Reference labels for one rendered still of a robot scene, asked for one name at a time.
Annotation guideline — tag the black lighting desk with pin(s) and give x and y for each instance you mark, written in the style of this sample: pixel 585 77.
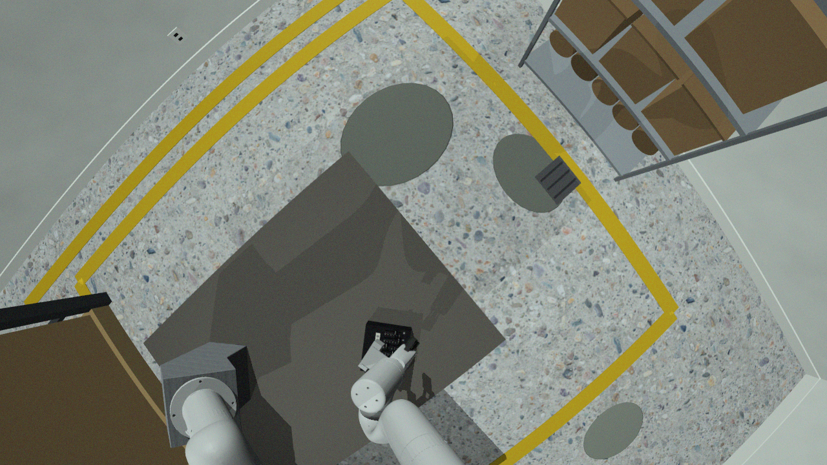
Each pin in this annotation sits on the black lighting desk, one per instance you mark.
pixel 392 335

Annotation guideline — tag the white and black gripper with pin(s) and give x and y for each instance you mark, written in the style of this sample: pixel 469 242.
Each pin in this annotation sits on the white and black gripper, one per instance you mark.
pixel 404 354

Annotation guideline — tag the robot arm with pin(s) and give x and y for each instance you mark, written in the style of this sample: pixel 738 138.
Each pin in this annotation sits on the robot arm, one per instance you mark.
pixel 204 412

